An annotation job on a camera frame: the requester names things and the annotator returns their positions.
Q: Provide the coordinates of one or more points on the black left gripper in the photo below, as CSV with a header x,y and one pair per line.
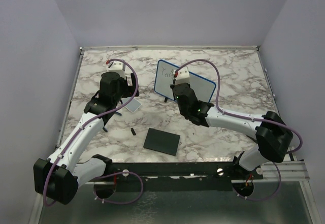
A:
x,y
130,90

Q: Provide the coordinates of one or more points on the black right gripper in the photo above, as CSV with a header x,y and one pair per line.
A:
x,y
172,86

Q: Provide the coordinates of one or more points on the blue-framed whiteboard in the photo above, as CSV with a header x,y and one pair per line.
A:
x,y
203,87

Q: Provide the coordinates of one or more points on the black marker cap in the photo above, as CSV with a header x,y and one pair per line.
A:
x,y
133,132

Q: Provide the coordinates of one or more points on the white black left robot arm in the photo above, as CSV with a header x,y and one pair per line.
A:
x,y
60,175

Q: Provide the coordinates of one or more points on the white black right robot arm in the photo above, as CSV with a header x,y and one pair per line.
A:
x,y
269,131

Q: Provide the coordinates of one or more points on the small white-framed grey tablet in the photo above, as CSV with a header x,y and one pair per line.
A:
x,y
133,105

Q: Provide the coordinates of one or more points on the black rectangular eraser pad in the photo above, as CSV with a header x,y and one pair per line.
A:
x,y
163,142

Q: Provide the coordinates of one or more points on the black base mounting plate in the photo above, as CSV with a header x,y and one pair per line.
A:
x,y
186,176

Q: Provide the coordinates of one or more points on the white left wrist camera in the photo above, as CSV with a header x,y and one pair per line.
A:
x,y
117,67

